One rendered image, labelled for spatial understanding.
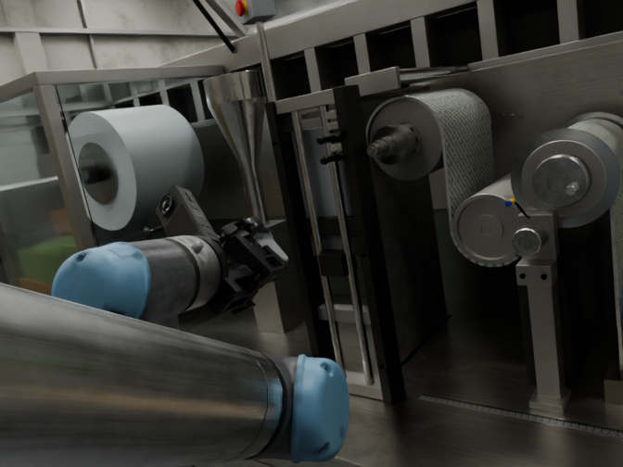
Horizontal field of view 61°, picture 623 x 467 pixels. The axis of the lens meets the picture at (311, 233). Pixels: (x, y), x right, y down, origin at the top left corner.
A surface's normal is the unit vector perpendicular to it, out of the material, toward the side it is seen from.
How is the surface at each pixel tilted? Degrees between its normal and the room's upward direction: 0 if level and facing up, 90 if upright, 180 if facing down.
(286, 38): 90
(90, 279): 80
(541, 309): 90
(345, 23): 90
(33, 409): 101
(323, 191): 90
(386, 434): 0
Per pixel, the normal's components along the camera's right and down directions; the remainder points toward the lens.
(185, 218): -0.65, -0.23
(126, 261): 0.63, -0.70
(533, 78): -0.58, 0.27
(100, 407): 0.90, 0.05
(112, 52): 0.78, 0.00
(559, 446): -0.18, -0.96
